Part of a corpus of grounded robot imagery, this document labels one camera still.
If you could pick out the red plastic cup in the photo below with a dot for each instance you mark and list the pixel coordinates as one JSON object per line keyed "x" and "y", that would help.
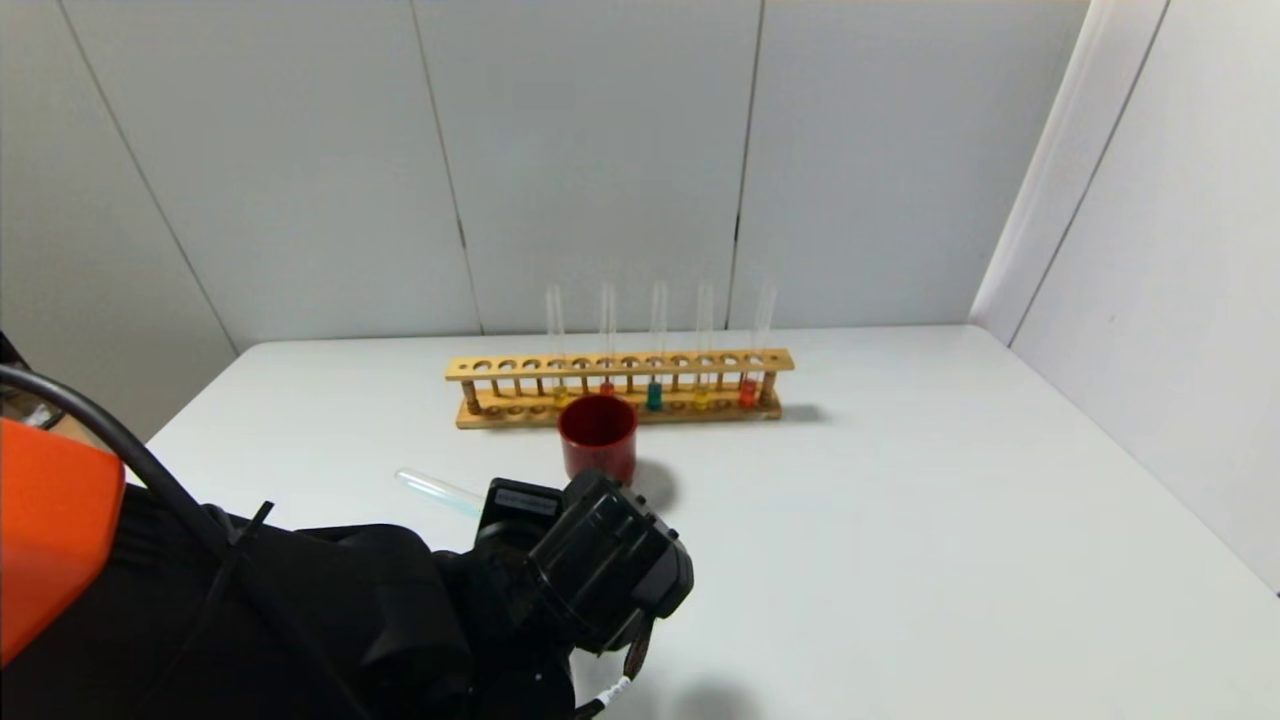
{"x": 598, "y": 445}

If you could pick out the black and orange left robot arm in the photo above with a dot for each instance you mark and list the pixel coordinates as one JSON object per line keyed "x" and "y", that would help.
{"x": 350, "y": 620}

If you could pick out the test tube with yellow pigment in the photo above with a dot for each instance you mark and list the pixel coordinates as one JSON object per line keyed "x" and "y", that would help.
{"x": 701, "y": 400}
{"x": 556, "y": 330}

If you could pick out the wooden test tube rack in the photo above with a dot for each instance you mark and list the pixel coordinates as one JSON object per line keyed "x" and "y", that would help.
{"x": 620, "y": 366}

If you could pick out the test tube with blue pigment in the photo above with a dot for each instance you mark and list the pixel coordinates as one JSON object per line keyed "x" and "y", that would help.
{"x": 440, "y": 492}
{"x": 654, "y": 398}

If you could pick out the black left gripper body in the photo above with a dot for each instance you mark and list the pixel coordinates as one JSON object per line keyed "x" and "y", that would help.
{"x": 524, "y": 502}

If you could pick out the test tube with red pigment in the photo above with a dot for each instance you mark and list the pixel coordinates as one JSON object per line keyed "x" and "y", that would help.
{"x": 747, "y": 395}
{"x": 607, "y": 330}

